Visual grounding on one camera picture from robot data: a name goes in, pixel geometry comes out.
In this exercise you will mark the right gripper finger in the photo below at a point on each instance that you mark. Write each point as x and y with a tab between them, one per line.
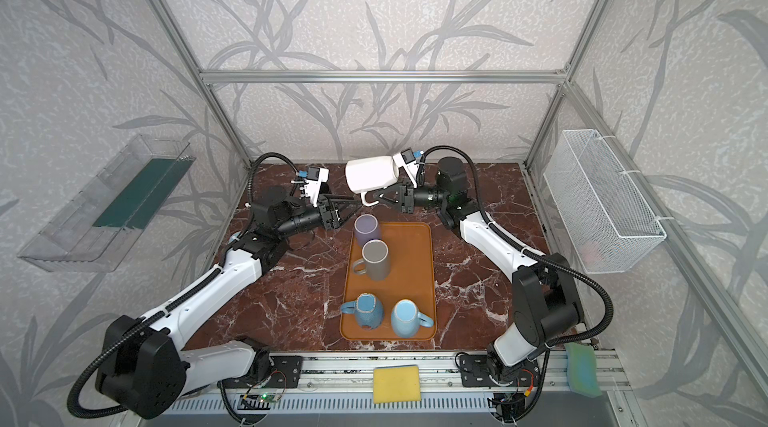
394	204
391	194

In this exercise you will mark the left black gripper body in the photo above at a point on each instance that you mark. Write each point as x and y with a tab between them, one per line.
327	214

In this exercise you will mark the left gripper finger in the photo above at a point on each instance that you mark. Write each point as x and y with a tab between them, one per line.
345	210
342	198

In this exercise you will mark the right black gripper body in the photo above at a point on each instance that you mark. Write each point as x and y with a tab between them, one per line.
407	197

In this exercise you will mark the white ceramic mug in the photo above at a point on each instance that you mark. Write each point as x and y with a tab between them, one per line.
370	174

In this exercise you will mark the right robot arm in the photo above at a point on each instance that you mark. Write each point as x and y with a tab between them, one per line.
554	304

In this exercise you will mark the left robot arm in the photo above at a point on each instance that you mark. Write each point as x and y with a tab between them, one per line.
144	366

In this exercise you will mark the lavender mug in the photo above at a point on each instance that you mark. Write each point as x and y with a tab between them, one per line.
366	228

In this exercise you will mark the grey mug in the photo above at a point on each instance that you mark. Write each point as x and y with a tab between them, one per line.
375	261

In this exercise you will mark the blue speckled mug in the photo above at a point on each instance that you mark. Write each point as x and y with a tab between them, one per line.
367	310

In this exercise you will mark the light blue mug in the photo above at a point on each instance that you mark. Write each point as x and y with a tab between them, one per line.
407	319

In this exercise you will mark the orange rubber tray mat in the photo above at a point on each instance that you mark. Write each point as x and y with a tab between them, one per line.
411	278

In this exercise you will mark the yellow sponge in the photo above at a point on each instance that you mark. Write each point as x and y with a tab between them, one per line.
396	384

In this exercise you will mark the green mat in shelf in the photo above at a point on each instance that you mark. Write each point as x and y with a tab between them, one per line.
145	194

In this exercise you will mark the small green circuit board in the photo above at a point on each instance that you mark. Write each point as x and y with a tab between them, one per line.
257	402

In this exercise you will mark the green sponge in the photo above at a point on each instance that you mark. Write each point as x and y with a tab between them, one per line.
581	370

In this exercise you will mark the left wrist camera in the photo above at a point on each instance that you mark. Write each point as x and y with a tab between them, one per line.
312	182

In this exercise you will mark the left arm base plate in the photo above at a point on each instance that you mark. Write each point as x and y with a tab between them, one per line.
281	372

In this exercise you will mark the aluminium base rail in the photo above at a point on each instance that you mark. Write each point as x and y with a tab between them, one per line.
342	383

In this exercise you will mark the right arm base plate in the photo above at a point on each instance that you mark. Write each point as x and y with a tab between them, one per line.
475	373

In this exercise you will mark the white wire basket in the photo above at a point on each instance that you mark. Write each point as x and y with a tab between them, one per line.
609	222

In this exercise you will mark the clear acrylic wall shelf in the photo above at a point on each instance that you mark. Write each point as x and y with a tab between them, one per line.
69	242

